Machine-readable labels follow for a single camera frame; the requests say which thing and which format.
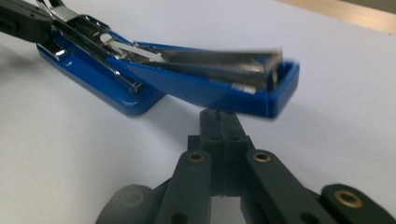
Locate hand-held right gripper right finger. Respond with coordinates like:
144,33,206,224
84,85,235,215
222,110,255,197

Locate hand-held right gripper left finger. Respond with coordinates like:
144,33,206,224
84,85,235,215
188,108,224,197

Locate blue stapler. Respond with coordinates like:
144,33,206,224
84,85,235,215
36,0,301,119

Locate white table cover sheet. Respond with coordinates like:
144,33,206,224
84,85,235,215
0,0,396,224

